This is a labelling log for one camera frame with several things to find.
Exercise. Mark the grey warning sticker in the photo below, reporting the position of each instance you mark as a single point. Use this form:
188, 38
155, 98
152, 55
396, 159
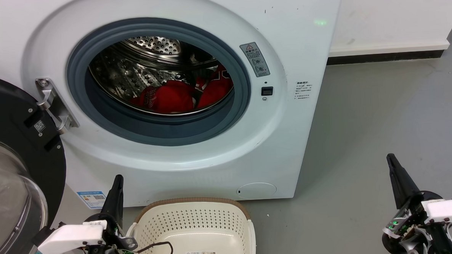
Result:
255, 59

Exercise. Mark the stainless steel washing machine drum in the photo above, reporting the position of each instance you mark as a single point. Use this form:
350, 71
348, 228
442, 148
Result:
132, 70

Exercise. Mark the black door latch socket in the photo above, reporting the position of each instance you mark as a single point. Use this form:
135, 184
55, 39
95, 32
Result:
267, 91

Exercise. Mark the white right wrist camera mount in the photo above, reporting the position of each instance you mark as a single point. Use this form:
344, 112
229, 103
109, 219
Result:
449, 210

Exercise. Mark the blue energy label sticker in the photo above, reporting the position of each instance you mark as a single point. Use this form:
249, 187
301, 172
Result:
92, 199

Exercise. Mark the white front-load washing machine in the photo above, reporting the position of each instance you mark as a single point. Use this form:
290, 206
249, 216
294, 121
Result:
295, 139

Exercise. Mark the metal door hinge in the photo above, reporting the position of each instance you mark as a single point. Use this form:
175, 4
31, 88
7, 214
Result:
53, 106

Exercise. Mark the QR code sticker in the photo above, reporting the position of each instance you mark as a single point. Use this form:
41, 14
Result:
39, 126

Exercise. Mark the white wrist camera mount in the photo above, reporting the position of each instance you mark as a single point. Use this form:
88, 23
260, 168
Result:
449, 210
70, 237

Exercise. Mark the round white filter cover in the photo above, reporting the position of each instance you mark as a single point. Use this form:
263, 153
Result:
257, 190

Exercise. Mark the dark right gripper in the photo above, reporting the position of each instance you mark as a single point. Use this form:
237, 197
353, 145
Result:
408, 231

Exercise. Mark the red jersey garment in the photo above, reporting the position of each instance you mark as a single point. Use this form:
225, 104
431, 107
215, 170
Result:
171, 97

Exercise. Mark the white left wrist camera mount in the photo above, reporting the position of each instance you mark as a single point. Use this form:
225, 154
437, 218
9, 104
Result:
70, 237

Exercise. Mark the dark round washer door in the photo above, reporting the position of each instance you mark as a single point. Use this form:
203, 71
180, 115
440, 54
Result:
11, 182

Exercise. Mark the grey rubber door gasket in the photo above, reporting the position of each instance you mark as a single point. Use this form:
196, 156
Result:
161, 131

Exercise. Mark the cream perforated laundry basket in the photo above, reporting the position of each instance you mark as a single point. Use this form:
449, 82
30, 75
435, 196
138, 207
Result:
200, 227

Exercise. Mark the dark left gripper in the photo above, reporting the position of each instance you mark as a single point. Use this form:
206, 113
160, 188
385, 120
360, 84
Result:
111, 250

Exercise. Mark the white and black baseboard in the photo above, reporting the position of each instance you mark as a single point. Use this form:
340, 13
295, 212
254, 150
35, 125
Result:
388, 52

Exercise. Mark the small text label sticker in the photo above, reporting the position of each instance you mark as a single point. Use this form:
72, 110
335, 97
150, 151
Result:
303, 90

